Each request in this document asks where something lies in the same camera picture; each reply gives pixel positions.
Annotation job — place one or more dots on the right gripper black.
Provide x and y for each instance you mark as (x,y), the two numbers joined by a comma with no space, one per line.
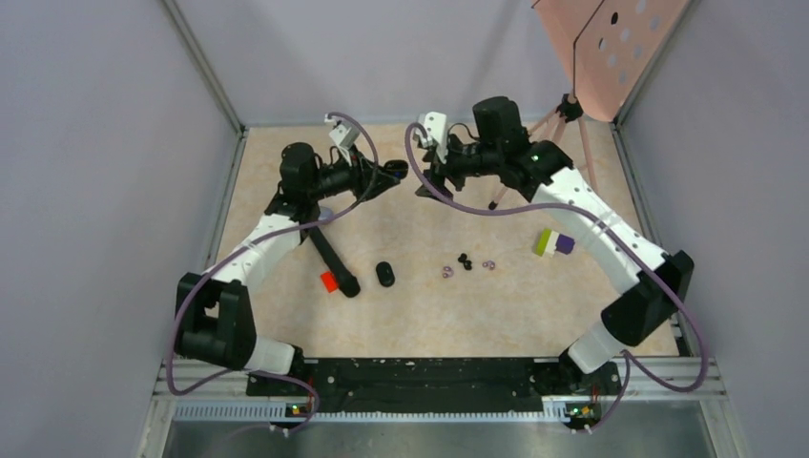
(438,182)

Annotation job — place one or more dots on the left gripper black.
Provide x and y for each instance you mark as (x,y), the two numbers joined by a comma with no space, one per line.
(367,178)

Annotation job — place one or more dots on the black glossy earbud charging case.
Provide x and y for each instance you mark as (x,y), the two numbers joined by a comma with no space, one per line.
(397,168)

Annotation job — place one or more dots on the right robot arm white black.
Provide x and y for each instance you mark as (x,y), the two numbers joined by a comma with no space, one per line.
(649,281)

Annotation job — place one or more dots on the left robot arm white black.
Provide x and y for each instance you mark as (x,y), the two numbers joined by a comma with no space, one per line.
(216,322)

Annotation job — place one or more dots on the grey oval pebble case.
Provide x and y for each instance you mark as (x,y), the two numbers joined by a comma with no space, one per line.
(325,214)

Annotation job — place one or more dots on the black oval case on table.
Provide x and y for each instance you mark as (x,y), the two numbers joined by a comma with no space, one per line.
(385,274)

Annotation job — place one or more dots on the black earbud pair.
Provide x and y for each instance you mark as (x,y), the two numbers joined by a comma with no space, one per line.
(465,261)

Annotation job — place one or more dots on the black cylinder orange ends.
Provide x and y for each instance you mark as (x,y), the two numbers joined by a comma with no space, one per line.
(347,282)

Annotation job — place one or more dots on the green white purple block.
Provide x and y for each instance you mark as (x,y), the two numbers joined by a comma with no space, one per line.
(550,243)

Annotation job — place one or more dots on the pink tripod stand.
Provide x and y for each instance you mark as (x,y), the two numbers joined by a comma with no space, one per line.
(545,158)

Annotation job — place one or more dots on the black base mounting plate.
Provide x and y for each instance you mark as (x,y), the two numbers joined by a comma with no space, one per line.
(438,385)

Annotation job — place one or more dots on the pink perforated board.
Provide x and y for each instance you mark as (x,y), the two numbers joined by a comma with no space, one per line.
(606,46)

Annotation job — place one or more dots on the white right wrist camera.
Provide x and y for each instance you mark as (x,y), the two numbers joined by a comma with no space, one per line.
(434,139)

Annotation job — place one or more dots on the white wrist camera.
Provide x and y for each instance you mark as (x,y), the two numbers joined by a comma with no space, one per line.
(434,139)
(343,135)

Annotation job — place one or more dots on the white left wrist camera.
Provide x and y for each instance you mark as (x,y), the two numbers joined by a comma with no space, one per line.
(343,135)

